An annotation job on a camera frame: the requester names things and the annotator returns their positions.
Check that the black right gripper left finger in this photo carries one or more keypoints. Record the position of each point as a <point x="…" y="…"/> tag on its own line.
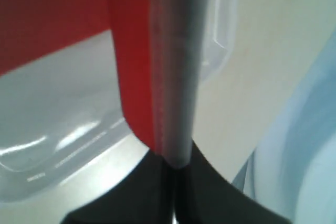
<point x="146" y="195"/>

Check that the white backdrop cloth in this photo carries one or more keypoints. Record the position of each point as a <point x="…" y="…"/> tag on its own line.
<point x="290" y="174"/>

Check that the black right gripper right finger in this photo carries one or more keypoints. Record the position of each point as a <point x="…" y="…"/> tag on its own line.
<point x="204" y="196"/>

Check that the red flag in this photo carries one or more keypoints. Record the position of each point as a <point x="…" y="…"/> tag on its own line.
<point x="168" y="51"/>

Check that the white square plastic tray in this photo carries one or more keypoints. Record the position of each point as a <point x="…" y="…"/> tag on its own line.
<point x="52" y="108"/>

